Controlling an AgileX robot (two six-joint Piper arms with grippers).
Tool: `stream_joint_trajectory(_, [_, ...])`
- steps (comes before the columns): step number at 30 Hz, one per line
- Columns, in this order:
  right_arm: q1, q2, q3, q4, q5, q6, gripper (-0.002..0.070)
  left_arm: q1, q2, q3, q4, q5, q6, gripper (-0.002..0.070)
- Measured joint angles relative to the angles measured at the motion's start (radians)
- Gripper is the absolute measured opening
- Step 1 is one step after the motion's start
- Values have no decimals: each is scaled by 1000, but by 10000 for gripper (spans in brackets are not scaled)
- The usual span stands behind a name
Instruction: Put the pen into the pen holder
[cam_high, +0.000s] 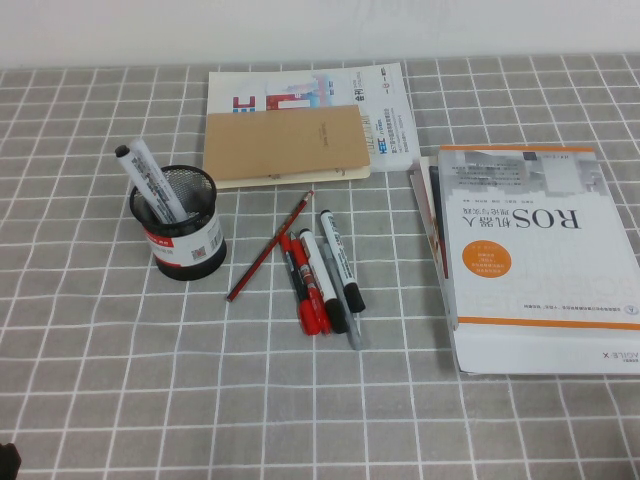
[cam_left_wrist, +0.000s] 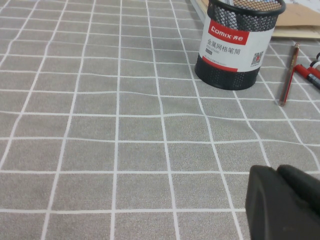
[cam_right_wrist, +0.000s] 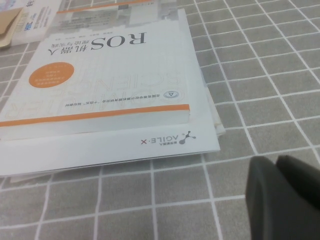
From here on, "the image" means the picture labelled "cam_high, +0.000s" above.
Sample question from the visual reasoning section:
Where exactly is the white marker with black cap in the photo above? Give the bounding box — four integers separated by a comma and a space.
318, 209, 367, 315
298, 228, 349, 335

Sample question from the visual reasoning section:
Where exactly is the red pencil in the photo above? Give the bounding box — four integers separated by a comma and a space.
225, 189, 316, 304

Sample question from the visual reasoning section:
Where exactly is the white orange ROS book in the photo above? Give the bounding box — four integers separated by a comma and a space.
437, 144, 640, 331

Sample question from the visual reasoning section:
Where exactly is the brown kraft notebook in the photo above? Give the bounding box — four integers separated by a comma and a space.
202, 103, 374, 190

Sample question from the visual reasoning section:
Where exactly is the white pen with black cap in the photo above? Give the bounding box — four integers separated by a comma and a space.
114, 143, 169, 224

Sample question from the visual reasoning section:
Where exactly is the grey gel pen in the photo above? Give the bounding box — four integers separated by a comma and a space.
322, 243, 366, 351

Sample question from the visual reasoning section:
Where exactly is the white AgileX booklet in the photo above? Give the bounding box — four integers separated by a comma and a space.
447, 319, 640, 376

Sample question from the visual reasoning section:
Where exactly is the grey checked tablecloth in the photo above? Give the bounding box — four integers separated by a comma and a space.
0, 52, 640, 480

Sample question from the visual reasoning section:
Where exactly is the thin red black pen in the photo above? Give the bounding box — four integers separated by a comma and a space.
278, 230, 307, 307

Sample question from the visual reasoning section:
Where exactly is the white printed magazine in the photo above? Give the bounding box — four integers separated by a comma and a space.
207, 61, 420, 174

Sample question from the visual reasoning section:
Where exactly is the black mesh pen holder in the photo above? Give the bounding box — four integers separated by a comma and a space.
128, 164, 228, 283

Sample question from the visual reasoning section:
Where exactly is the red marker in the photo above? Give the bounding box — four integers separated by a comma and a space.
289, 238, 325, 337

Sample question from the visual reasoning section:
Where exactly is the thin orange white book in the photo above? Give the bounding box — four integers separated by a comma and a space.
407, 154, 451, 280

